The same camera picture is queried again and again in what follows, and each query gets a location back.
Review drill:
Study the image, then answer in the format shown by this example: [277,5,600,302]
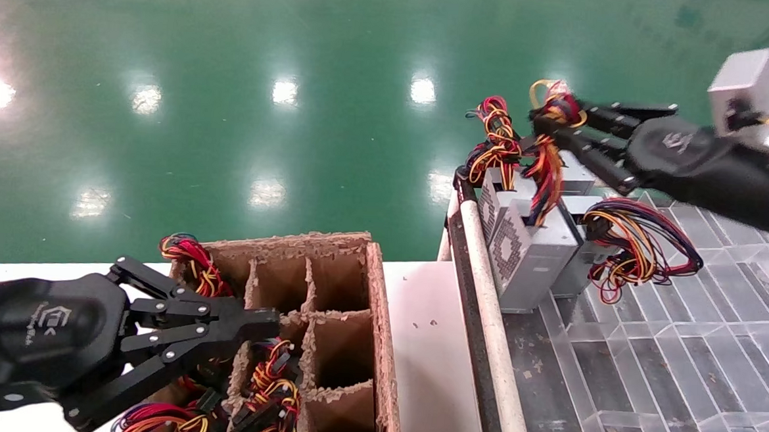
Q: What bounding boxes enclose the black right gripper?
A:
[525,97,769,240]

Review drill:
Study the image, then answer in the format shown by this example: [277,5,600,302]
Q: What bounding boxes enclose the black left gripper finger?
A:
[106,256,284,337]

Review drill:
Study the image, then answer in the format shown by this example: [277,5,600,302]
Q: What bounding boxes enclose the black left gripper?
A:
[0,268,253,432]

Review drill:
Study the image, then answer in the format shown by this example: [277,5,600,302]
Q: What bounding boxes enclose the grey power supply with wires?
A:
[550,193,707,310]
[459,94,543,244]
[557,149,598,196]
[487,76,593,317]

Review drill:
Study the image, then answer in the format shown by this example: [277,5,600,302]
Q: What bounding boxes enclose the cardboard box with dividers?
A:
[149,221,414,432]

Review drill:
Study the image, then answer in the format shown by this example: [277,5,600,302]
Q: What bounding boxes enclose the conveyor with grey belt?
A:
[429,170,769,432]

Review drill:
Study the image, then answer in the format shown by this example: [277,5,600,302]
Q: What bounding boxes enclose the power supply with wire bundle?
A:
[228,393,300,432]
[246,336,306,410]
[174,356,233,410]
[156,232,233,299]
[110,399,214,432]

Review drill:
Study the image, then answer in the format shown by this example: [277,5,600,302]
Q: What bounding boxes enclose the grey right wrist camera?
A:
[705,43,769,141]

